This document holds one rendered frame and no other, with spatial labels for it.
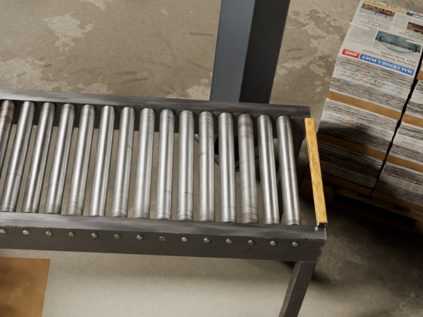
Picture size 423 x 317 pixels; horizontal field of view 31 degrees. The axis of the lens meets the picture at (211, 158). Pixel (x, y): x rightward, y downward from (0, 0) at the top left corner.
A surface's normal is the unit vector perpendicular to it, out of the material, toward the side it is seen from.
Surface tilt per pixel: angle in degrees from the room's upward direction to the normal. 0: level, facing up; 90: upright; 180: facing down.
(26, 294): 0
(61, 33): 0
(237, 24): 90
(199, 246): 90
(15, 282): 0
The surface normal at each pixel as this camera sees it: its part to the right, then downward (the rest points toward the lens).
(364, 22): 0.07, -0.64
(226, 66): -0.81, 0.40
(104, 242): 0.00, 0.76
